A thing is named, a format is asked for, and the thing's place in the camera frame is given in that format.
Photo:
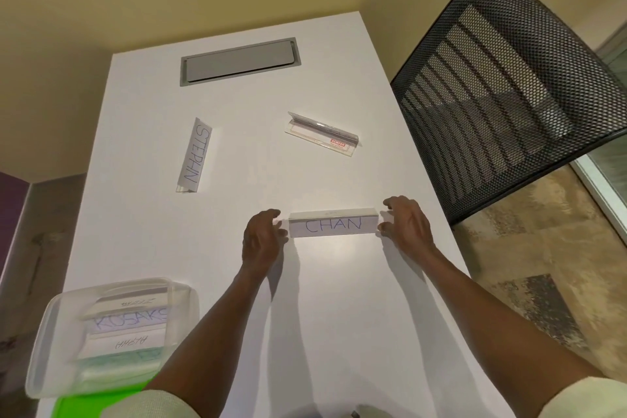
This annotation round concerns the person's left hand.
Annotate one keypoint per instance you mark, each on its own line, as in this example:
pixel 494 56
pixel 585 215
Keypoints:
pixel 262 241

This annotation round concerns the person's right hand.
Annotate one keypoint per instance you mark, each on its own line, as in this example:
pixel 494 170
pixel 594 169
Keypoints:
pixel 409 231

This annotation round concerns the clear plastic container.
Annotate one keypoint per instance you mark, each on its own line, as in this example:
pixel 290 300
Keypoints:
pixel 44 359

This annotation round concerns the green plastic lid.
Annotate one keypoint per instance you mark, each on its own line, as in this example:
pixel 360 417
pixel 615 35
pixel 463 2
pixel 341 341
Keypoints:
pixel 78 408

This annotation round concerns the person's right forearm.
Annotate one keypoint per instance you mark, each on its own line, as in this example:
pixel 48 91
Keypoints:
pixel 499 329

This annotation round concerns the person's left forearm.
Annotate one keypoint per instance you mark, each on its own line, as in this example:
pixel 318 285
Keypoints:
pixel 215 334

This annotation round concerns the black mesh office chair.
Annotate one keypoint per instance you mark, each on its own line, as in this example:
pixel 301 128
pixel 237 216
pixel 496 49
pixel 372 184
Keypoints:
pixel 499 89

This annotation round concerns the pale green shirt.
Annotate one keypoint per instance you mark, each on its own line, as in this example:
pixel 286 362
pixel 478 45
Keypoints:
pixel 142 405

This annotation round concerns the white-framed glass door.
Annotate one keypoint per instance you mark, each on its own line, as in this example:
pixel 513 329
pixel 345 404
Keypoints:
pixel 607 163

